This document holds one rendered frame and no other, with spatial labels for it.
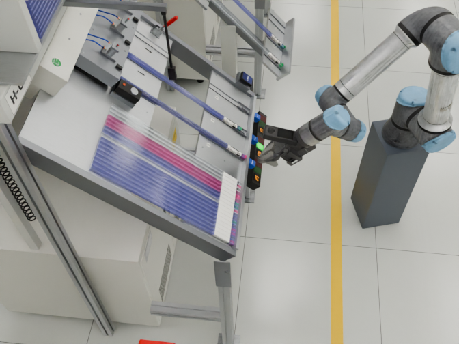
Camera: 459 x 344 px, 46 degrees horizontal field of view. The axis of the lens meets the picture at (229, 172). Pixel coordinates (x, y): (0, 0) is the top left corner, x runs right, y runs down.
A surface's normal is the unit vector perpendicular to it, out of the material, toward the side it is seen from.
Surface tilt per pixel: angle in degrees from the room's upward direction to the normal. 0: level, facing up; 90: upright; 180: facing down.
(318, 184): 0
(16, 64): 0
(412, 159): 90
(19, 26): 90
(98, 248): 0
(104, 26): 42
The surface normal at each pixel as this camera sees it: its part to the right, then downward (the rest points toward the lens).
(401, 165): 0.18, 0.78
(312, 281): -0.02, -0.60
